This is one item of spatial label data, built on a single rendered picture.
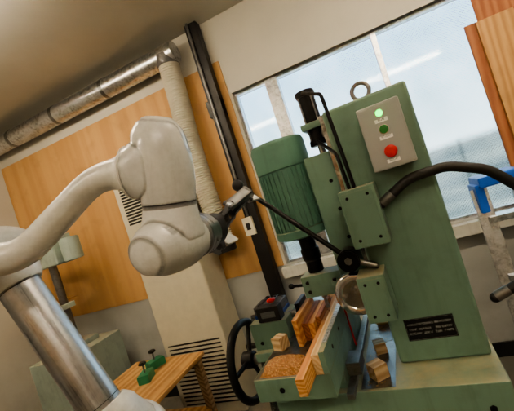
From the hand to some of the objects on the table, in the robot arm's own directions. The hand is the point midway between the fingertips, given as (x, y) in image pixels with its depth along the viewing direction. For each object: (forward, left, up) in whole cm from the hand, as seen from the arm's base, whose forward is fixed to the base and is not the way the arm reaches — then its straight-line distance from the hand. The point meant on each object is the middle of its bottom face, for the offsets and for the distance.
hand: (242, 217), depth 96 cm
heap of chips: (-3, -3, -41) cm, 42 cm away
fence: (+25, -1, -41) cm, 48 cm away
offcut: (+4, +7, -41) cm, 42 cm away
